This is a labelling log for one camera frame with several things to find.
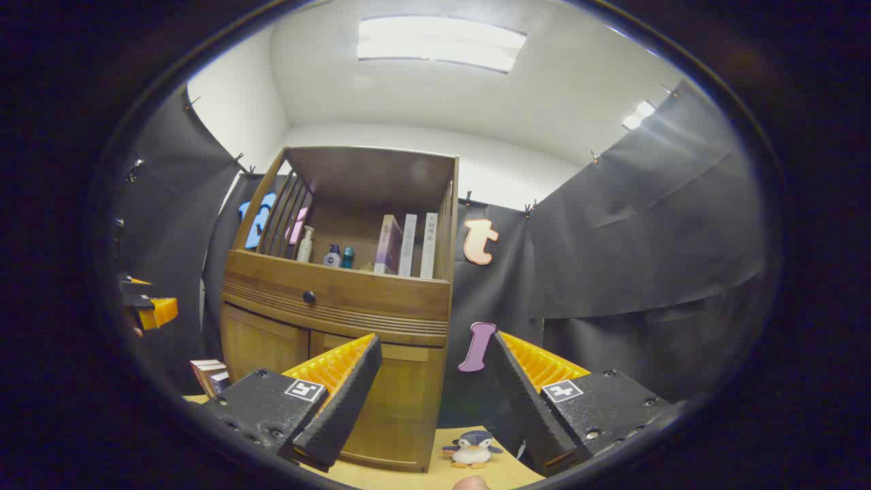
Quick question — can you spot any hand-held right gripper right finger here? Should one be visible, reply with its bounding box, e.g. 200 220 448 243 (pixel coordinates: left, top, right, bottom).
491 331 674 477

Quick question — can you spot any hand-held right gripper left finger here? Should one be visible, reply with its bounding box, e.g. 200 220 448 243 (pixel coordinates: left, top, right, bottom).
203 333 384 473

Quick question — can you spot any wooden cabinet door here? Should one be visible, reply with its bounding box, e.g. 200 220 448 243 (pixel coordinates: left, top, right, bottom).
221 303 311 385
310 331 447 474

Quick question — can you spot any wooden double-door shoe cabinet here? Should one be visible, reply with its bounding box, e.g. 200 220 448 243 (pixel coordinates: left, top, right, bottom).
219 146 460 474

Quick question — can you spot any penguin plush toy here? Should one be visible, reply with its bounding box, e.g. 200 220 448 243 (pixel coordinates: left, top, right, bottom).
442 429 504 470

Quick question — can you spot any red cover book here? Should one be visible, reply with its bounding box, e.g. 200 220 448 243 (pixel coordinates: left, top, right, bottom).
189 359 225 397

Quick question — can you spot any thin white book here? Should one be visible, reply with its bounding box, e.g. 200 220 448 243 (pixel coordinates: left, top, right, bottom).
398 214 418 278

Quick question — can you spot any white book with dark print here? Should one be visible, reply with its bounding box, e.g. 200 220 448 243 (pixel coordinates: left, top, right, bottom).
420 212 439 280

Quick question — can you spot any black backdrop cloth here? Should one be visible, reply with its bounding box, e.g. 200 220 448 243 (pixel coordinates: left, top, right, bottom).
112 80 770 436

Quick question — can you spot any small ceiling light panel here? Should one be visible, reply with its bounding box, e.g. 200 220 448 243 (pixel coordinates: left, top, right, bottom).
621 100 656 131

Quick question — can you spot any large ceiling light panel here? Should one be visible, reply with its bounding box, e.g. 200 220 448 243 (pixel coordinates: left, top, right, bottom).
357 15 528 74

